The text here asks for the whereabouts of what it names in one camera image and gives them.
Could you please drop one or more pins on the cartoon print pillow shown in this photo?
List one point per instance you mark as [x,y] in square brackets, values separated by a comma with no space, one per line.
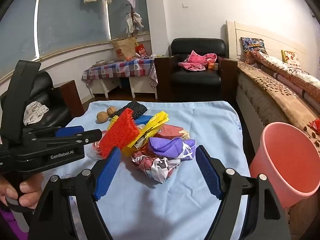
[252,45]

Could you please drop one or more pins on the white table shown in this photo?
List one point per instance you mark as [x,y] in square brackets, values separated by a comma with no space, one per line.
[140,87]

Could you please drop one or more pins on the printed paper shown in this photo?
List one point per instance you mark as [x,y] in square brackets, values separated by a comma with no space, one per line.
[155,166]

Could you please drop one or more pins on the black leather armchair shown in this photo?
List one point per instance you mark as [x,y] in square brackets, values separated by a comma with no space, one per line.
[47,85]
[197,77]

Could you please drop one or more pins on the white patterned cloth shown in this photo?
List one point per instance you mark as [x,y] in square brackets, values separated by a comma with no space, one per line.
[35,112]

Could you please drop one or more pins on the yellow plastic wrapper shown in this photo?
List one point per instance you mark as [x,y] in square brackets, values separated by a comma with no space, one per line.
[155,122]

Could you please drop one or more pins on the orange box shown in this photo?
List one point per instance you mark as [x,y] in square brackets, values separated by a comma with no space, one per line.
[212,65]

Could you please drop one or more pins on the black foam net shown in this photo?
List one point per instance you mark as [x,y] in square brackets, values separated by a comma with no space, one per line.
[136,108]

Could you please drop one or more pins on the wooden coat rack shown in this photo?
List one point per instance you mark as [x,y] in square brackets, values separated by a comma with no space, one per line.
[131,8]

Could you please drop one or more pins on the window with blue blinds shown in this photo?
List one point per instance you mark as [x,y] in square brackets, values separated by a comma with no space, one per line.
[70,17]

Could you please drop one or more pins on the light blue cloth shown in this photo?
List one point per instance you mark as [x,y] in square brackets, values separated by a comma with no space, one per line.
[200,130]

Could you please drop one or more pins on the walnut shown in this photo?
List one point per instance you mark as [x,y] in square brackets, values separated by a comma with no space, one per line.
[102,117]
[111,110]

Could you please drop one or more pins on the polka-dot quilt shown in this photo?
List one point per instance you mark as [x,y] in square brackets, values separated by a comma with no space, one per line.
[300,80]

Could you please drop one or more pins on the yellow floral pillow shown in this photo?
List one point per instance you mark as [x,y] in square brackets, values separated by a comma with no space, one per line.
[291,56]

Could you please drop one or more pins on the red snack packet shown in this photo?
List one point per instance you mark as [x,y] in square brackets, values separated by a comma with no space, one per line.
[316,125]

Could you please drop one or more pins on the pink plastic bucket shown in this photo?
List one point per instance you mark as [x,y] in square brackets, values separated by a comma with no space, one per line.
[287,155]

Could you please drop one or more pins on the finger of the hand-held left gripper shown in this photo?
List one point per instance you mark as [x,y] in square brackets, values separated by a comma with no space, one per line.
[75,139]
[70,130]

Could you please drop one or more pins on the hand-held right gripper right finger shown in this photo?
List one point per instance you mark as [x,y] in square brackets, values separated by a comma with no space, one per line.
[208,177]

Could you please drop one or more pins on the pink garment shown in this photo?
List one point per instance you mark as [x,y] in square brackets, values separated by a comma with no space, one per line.
[197,58]

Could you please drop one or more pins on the red paper bag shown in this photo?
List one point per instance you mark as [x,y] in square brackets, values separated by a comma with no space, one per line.
[141,50]

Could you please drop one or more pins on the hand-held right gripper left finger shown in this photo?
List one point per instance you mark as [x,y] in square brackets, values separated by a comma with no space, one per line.
[107,175]

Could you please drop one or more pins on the checked tablecloth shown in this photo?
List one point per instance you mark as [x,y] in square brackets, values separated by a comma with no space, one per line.
[117,68]

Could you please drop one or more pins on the brown leaf-pattern blanket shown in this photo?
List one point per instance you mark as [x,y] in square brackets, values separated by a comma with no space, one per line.
[270,92]

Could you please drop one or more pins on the red foam net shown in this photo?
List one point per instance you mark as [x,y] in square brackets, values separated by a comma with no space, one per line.
[120,132]

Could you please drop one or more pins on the person's left hand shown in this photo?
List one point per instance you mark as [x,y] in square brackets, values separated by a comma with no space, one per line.
[30,190]

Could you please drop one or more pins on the beige tote bag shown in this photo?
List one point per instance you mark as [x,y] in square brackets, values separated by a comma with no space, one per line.
[123,47]

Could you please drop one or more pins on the pink printed wrapper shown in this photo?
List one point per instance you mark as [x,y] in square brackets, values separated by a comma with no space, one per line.
[172,131]

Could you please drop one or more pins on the clear plastic bag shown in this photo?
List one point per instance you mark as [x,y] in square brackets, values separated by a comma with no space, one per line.
[96,150]

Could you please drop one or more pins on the wall socket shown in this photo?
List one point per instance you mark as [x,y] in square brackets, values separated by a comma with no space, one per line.
[186,5]

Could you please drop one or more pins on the blue foam net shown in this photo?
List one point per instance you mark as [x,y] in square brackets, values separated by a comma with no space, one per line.
[143,119]

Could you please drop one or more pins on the white wooden bed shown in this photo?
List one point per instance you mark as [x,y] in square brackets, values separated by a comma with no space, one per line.
[250,30]

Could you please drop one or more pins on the wrappers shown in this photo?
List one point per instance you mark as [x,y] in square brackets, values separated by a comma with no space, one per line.
[165,146]

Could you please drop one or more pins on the white hanging clothes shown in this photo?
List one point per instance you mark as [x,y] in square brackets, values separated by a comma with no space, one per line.
[136,22]

